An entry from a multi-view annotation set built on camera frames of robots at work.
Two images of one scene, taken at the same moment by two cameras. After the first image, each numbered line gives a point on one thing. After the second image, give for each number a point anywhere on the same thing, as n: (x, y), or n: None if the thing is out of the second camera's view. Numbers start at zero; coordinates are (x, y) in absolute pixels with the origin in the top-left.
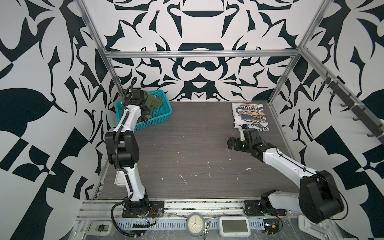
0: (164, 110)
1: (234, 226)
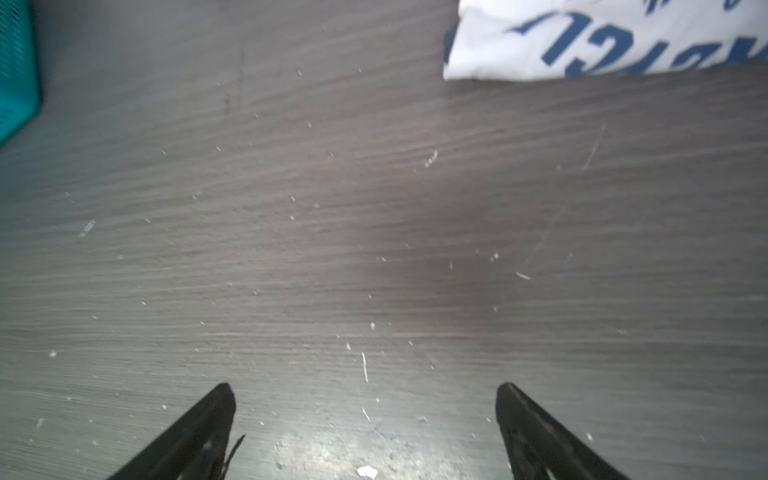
0: (20, 93)
1: None
